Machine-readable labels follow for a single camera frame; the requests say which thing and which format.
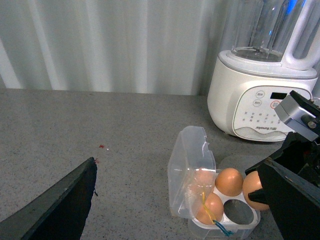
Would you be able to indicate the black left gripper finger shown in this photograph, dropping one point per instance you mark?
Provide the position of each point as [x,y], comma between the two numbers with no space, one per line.
[59,213]

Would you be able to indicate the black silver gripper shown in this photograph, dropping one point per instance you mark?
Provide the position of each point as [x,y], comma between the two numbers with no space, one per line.
[288,181]

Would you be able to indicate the brown egg carried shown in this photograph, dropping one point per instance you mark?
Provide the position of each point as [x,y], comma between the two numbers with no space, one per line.
[252,183]

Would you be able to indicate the brown egg back right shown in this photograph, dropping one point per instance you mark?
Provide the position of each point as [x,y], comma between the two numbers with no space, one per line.
[229,182]

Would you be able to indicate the brown egg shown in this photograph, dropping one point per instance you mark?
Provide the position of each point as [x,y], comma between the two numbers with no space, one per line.
[203,180]
[229,182]
[212,209]

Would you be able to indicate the clear plastic egg box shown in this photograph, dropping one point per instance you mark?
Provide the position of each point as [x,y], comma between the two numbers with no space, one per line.
[191,152]

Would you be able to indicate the brown egg front left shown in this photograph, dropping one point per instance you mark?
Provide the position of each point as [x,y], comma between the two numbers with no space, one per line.
[212,209]

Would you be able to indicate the brown egg back left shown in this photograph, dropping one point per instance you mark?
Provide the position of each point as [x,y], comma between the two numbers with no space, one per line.
[203,180]

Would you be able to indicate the white soy milk blender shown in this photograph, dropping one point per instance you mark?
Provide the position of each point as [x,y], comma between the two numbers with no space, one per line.
[268,49]

